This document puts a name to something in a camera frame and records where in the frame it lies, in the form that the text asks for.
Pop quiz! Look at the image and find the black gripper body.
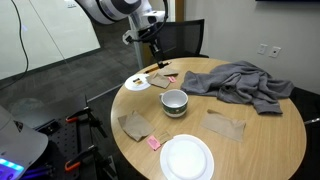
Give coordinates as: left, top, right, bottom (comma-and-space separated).
134, 27, 161, 46

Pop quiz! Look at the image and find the white mug green band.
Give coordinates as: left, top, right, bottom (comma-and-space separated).
158, 88, 190, 118

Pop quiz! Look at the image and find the black robot base board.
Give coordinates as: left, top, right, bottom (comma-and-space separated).
13, 94, 111, 180

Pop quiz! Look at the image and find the brown paper napkin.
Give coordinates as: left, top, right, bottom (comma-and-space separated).
145, 72, 171, 90
156, 67, 180, 77
200, 108, 247, 143
117, 110, 157, 142

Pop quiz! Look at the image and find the black mesh office chair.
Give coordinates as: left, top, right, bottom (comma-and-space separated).
156, 18, 210, 62

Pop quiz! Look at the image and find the small white plate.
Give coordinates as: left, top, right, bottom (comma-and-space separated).
124, 73, 152, 92

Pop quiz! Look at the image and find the white sign on glass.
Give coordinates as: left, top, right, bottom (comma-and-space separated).
63, 0, 78, 9

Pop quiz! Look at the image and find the gray hoodie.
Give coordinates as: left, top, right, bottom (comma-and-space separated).
180, 60, 295, 116

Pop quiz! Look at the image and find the large white plate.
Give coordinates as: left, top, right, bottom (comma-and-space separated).
159, 133, 215, 180

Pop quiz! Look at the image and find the metal glass partition post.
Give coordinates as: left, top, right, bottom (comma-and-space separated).
128, 19, 145, 70

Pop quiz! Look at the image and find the wrist camera mount box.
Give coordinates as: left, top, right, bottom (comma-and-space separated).
121, 29, 135, 45

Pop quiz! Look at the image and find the frosted glass wall panel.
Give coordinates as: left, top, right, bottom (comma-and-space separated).
0, 0, 102, 81

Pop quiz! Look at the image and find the white rectangular wall plate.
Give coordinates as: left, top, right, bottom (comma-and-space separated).
256, 43, 268, 56

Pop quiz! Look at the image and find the black clamp orange handle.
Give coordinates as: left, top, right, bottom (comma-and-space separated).
65, 105, 108, 138
64, 143, 118, 180

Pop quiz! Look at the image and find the white wall plate with socket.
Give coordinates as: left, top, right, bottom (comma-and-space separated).
268, 45, 282, 59

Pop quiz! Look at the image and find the black hanging cable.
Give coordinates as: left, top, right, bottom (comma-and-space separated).
0, 0, 30, 90

